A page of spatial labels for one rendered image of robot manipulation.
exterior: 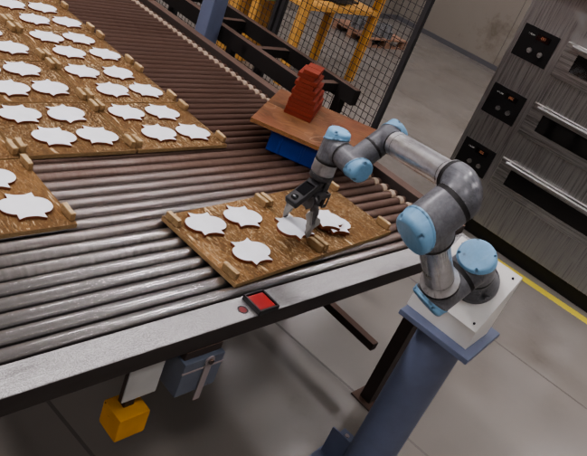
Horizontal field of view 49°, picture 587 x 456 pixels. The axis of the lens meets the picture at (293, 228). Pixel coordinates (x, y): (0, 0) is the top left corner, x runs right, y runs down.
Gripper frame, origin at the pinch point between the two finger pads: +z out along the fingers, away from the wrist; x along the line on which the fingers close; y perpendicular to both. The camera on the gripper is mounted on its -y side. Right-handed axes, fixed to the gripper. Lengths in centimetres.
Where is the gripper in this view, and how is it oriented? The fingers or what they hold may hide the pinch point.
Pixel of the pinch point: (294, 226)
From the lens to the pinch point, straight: 208.4
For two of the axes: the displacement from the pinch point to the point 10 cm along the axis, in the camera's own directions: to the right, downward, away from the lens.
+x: -7.0, -5.6, 4.4
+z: -3.5, 8.1, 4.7
